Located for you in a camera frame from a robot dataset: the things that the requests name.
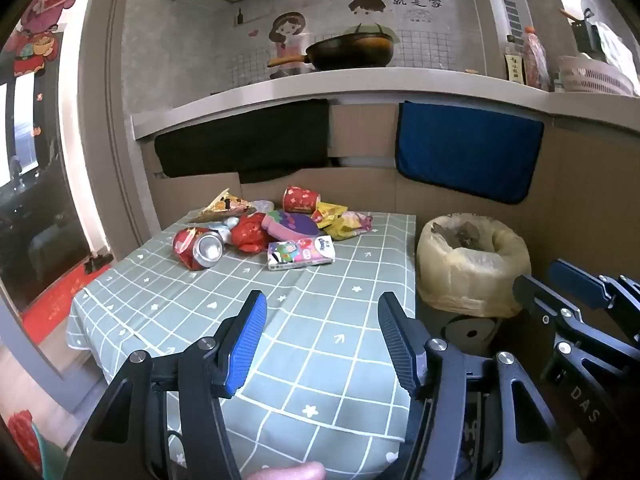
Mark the black knife holder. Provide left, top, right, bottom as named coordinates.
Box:
left=560, top=7, right=608, bottom=58

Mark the plastic bottle with orange cap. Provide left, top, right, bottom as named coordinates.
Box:
left=522, top=25, right=550, bottom=92

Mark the white hanging cloth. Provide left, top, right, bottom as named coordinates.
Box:
left=597, top=25, right=636, bottom=76

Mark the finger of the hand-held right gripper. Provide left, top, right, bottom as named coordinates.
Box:
left=512, top=274, right=640, bottom=361
left=546, top=259, right=640, bottom=321

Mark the purple pink soft toy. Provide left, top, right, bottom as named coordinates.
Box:
left=262, top=210, right=321, bottom=242

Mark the pink yellow snack wrapper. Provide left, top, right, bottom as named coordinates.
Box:
left=327, top=212, right=373, bottom=241

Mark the colourful tissue packet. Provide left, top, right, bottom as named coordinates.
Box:
left=266, top=236, right=335, bottom=272

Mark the red cartoon door decal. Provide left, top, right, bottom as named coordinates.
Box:
left=10, top=0, right=96, bottom=76

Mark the red paper cup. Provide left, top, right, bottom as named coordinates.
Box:
left=282, top=186, right=321, bottom=213

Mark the black cloth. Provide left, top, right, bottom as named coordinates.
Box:
left=154, top=99, right=331, bottom=185

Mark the green checked tablecloth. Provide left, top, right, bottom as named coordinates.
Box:
left=67, top=205, right=418, bottom=480

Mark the glass sliding door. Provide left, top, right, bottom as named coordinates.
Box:
left=0, top=0, right=111, bottom=361

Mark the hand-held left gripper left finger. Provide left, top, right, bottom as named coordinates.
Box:
left=65, top=290, right=268, bottom=480

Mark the red floor mat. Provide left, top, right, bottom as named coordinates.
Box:
left=22, top=260, right=108, bottom=346

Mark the white bin with yellowish liner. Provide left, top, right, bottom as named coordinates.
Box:
left=416, top=214, right=532, bottom=361

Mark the blue towel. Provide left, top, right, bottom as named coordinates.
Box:
left=396, top=101, right=545, bottom=205

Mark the orange snack bag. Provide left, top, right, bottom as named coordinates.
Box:
left=189, top=188, right=253, bottom=224

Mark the pink plastic basket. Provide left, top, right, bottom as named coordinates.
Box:
left=555, top=55, right=637, bottom=97

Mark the red plastic bag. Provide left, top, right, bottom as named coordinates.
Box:
left=230, top=212, right=271, bottom=253

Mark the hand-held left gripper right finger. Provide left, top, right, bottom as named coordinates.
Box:
left=377, top=291, right=581, bottom=480

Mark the cartoon couple wall sticker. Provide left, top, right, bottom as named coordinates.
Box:
left=235, top=0, right=445, bottom=78

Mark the white wall vent grille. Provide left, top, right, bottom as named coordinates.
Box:
left=502, top=0, right=521, bottom=33

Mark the crushed red drink can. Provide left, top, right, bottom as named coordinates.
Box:
left=172, top=226, right=225, bottom=272

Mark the dark sauce bottle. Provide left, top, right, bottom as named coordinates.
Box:
left=505, top=35, right=523, bottom=82

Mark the white kitchen counter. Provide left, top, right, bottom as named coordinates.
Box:
left=131, top=67, right=640, bottom=146

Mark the person's left hand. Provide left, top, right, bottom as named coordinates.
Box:
left=247, top=461, right=327, bottom=480

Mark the black wok with wooden handle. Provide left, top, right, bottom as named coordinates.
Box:
left=267, top=32, right=396, bottom=71

